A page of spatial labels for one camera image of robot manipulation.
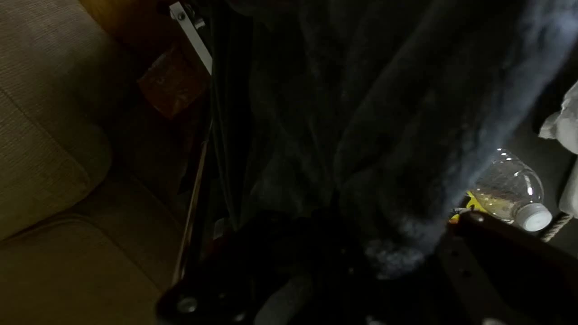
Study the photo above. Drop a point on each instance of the clear plastic water bottle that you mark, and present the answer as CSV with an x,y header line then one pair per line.
x,y
516,190

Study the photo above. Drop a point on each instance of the chrome clothes rack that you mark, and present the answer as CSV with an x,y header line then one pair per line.
x,y
205,150

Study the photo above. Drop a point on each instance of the dark grey robe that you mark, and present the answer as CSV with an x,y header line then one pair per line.
x,y
386,120

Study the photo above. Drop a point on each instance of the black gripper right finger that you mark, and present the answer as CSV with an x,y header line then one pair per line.
x,y
512,277

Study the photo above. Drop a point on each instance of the white crumpled bag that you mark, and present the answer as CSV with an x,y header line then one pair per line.
x,y
566,138

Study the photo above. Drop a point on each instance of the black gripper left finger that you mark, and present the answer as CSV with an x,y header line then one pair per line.
x,y
241,282

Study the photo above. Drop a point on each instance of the brown fabric sofa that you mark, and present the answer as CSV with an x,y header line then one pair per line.
x,y
55,181

